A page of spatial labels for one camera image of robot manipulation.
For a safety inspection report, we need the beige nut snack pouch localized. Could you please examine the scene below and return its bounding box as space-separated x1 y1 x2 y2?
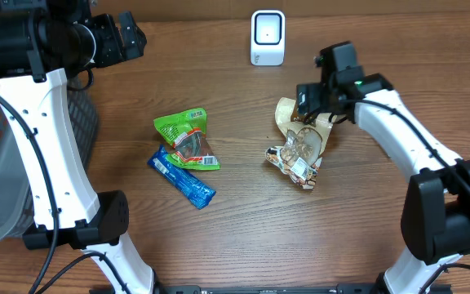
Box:
265 97 334 189

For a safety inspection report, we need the green snack pouch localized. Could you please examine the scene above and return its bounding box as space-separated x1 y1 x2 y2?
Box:
153 108 220 171

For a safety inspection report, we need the blue snack bar wrapper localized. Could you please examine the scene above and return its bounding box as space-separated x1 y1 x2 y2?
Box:
147 145 216 210

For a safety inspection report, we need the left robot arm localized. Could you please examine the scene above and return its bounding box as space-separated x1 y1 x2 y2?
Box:
0 1 157 293

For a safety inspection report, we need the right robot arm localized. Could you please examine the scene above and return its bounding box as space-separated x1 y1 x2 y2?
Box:
297 42 470 294

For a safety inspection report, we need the grey plastic basket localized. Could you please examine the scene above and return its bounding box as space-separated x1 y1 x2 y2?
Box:
0 69 100 240

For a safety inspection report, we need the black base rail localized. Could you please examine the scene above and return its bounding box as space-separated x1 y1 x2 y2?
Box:
153 283 379 294

